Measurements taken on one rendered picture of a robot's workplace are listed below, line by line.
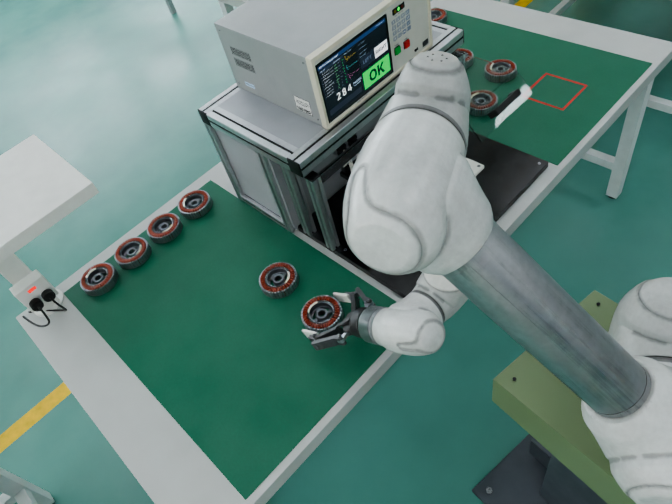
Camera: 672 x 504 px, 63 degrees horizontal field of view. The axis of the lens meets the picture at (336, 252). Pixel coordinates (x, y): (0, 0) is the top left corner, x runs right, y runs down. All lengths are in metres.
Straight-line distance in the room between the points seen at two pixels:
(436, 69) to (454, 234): 0.22
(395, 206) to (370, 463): 1.59
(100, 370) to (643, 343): 1.33
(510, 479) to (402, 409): 0.44
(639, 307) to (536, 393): 0.30
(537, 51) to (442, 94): 1.60
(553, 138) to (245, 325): 1.13
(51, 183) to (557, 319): 1.20
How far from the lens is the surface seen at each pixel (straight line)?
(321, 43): 1.40
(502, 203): 1.69
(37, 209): 1.48
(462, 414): 2.16
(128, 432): 1.56
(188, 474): 1.44
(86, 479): 2.51
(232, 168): 1.81
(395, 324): 1.19
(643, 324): 1.08
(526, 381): 1.27
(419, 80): 0.76
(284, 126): 1.51
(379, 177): 0.64
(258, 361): 1.50
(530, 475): 2.08
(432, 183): 0.64
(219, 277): 1.70
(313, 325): 1.46
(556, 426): 1.23
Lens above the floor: 1.99
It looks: 49 degrees down
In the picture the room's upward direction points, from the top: 17 degrees counter-clockwise
